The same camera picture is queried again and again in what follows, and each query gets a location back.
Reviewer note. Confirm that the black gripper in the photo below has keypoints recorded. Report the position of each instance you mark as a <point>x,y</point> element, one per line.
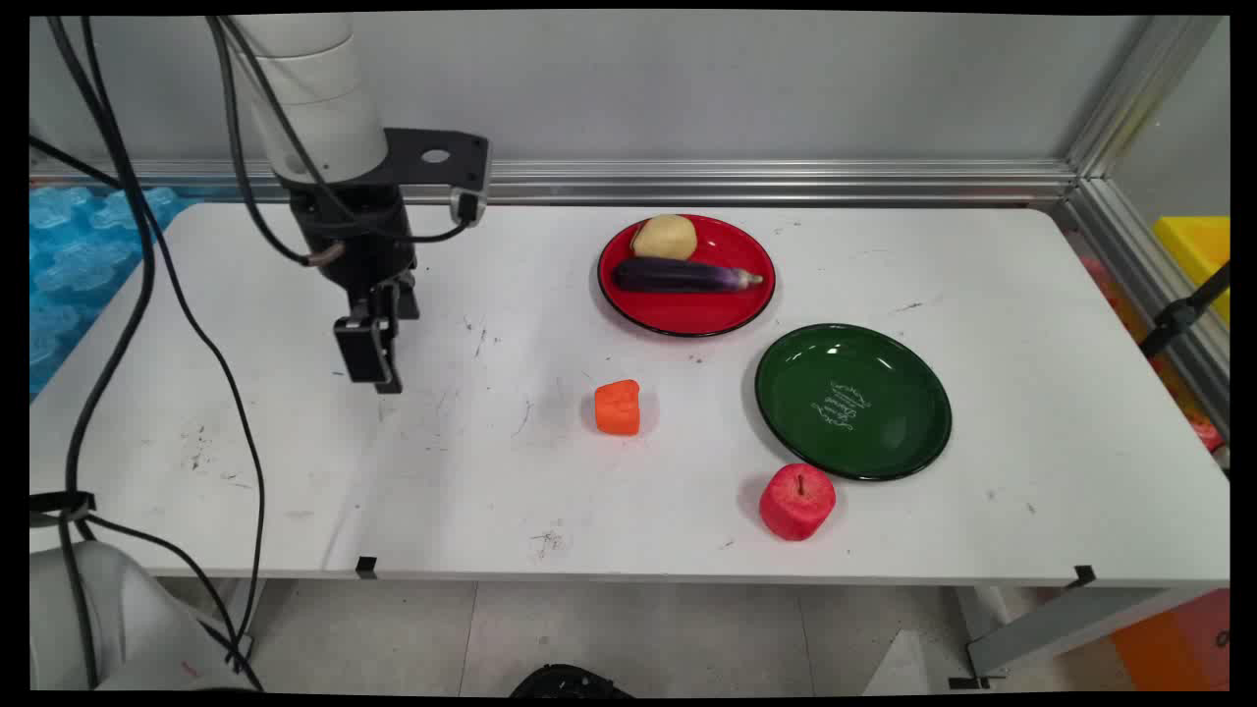
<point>358,231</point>

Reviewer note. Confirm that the purple toy eggplant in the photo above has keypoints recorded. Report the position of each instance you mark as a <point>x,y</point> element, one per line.
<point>678,276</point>

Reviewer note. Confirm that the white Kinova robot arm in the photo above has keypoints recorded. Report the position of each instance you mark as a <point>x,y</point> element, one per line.
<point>314,98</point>

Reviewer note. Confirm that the black tape marker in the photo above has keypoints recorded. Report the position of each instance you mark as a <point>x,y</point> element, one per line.
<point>1084,575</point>
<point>366,567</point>

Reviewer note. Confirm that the orange toy pepper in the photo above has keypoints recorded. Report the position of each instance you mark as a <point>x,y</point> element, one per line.
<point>617,407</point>

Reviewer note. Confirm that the beige toy potato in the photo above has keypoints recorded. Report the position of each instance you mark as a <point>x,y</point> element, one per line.
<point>666,237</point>

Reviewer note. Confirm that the red plate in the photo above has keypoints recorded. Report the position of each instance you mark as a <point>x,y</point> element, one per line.
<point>687,306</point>

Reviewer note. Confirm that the blue bubble foam sheet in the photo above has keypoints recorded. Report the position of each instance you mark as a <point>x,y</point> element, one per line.
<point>79,265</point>

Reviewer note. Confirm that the black round floor object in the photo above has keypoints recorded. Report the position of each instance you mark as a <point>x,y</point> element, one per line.
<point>570,681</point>

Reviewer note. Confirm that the red toy apple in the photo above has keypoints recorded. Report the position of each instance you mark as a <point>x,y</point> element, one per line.
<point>796,502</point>

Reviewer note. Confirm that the green plate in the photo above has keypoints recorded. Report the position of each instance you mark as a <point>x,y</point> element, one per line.
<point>852,403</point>

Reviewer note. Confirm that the grey table leg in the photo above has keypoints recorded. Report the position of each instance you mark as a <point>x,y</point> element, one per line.
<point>1061,628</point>

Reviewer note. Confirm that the yellow plastic bin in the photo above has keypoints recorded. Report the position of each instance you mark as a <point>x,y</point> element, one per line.
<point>1200,245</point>

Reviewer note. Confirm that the orange box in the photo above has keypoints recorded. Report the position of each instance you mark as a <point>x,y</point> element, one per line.
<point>1174,643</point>

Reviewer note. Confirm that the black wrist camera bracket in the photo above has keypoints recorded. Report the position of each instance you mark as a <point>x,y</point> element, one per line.
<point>437,157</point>

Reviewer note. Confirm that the horizontal aluminium frame rail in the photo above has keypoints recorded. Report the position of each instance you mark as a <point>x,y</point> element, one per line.
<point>766,182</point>

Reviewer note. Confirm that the sloping aluminium side rail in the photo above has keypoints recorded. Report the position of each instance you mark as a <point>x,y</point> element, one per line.
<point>1129,255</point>

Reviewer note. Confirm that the aluminium corner post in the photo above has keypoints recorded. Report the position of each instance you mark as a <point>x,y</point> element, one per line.
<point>1139,93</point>

